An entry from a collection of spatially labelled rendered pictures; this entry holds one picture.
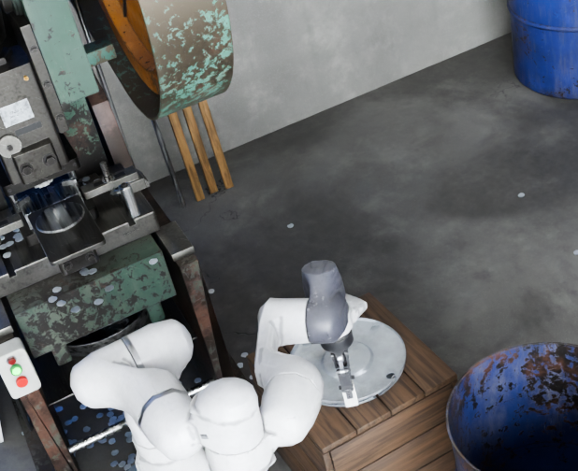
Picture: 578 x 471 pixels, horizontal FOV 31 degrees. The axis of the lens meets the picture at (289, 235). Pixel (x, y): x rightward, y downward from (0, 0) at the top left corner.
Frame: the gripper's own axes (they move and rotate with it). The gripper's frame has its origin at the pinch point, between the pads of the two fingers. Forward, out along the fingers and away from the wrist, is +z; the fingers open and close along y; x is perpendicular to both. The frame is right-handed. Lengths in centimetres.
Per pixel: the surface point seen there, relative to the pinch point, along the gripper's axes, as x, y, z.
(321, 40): 7, -207, 10
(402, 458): 9.0, 1.2, 23.3
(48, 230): -65, -35, -38
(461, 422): 23.7, 11.5, 3.7
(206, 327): -34.8, -33.4, 0.1
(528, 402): 40.5, 2.2, 10.8
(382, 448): 4.8, 3.3, 16.2
